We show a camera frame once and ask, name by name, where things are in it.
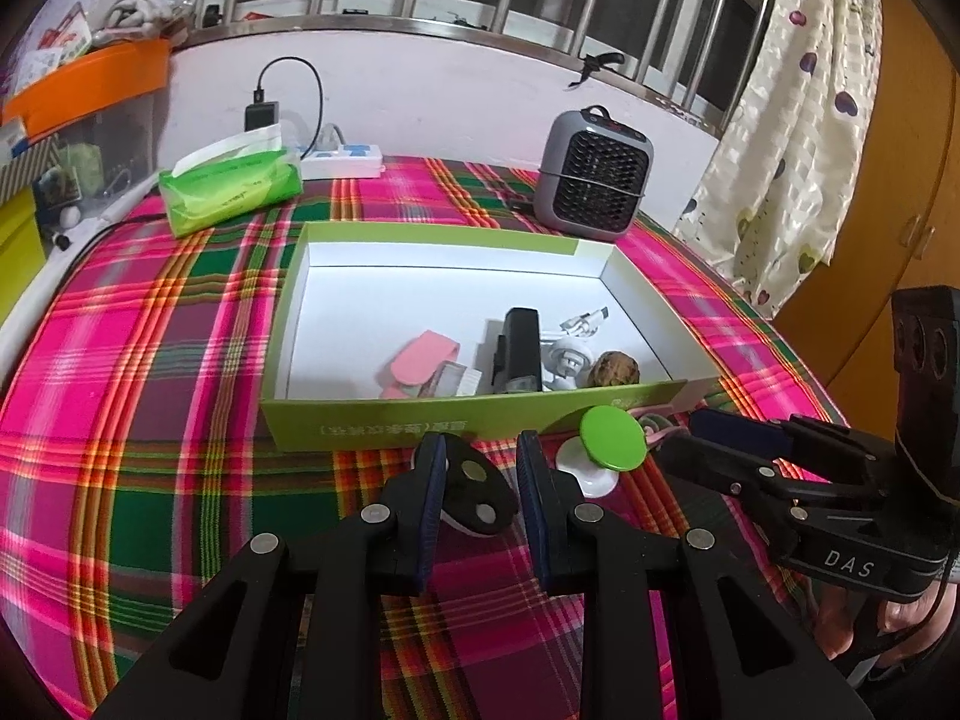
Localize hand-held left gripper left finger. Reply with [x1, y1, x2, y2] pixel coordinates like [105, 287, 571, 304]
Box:
[94, 431, 451, 720]

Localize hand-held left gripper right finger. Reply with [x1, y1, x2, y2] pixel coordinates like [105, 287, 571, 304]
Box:
[517, 431, 878, 720]

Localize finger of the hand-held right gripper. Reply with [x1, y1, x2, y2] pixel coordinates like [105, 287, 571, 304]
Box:
[652, 433, 827, 557]
[688, 409, 899, 501]

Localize black oval magnetic disc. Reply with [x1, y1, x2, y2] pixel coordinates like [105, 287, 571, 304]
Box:
[439, 435, 517, 537]

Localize pink mint silicone holder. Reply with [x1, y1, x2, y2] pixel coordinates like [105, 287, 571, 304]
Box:
[637, 411, 687, 455]

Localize green knob white base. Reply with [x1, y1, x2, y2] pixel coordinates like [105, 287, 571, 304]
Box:
[555, 405, 655, 500]

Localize brown walnut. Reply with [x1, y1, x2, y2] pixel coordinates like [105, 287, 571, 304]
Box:
[586, 349, 642, 389]

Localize white suction hook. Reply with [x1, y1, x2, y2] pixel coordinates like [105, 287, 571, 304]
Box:
[540, 336, 597, 392]

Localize pink white clip device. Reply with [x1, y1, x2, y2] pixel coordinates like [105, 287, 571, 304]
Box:
[379, 328, 481, 400]

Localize black rectangular light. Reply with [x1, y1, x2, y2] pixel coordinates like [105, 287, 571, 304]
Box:
[480, 306, 545, 395]

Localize white usb cable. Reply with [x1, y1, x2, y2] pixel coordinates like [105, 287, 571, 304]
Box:
[559, 305, 610, 338]

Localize green white cardboard box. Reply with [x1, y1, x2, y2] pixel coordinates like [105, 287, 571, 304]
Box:
[259, 221, 725, 451]

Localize person's right hand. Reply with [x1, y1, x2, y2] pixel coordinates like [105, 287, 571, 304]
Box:
[821, 583, 952, 687]

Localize wooden cabinet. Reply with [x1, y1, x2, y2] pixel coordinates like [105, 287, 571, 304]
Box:
[772, 0, 960, 421]

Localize grey space heater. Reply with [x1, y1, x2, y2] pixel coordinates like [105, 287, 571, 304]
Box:
[532, 105, 655, 242]

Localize pink green plaid tablecloth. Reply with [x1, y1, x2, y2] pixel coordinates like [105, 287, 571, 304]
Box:
[0, 154, 848, 720]

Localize cream patterned curtain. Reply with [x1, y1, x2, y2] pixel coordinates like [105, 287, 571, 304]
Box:
[675, 0, 886, 316]

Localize white power strip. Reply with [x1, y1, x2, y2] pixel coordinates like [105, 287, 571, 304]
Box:
[300, 142, 383, 179]

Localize green tissue pack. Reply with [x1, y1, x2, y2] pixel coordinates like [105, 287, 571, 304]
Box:
[157, 120, 305, 237]

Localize black clip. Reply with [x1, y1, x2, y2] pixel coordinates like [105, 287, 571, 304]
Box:
[566, 51, 627, 91]

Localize clear plastic storage bin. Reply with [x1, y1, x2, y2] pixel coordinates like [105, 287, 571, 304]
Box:
[34, 86, 170, 211]

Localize yellow-green box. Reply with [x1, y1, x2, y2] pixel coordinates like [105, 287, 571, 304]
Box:
[0, 187, 42, 323]

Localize steel window railing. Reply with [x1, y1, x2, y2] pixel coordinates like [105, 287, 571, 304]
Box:
[169, 0, 777, 140]

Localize orange bin lid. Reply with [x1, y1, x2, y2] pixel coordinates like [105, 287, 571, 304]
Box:
[0, 37, 172, 140]

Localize pile of small packets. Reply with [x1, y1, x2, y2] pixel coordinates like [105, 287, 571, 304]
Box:
[15, 4, 95, 76]

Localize white power strip cable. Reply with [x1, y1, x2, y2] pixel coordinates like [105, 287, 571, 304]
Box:
[281, 112, 350, 158]

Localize black charger cable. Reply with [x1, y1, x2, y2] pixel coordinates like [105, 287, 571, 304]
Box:
[253, 56, 325, 158]

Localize thin black cable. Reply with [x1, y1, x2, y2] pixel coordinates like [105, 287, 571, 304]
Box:
[45, 202, 170, 271]

